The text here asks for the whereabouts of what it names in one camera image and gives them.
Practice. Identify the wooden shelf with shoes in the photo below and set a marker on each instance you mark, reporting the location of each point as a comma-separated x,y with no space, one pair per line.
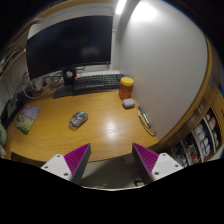
201,139

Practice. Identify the black monitor stand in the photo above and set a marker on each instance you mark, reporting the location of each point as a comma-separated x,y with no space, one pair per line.
67,87

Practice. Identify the black computer monitor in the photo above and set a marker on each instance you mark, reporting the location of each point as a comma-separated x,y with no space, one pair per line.
81,41

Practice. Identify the black box at desk edge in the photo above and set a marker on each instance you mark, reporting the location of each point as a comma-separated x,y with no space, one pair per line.
10,110

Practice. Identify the transparent grey computer mouse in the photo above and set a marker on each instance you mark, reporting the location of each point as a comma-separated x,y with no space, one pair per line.
78,119

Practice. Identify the orange jar with yellow lid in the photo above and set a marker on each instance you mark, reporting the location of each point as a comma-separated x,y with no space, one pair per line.
126,87

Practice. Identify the dark mechanical keyboard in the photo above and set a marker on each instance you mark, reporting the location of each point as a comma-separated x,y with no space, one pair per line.
97,82

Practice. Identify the small grey earbuds case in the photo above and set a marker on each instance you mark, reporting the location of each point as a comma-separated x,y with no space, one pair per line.
128,103

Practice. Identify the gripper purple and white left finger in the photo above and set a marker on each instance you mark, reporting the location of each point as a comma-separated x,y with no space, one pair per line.
71,166

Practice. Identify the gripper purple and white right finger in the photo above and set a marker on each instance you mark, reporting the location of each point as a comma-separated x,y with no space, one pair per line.
153,166

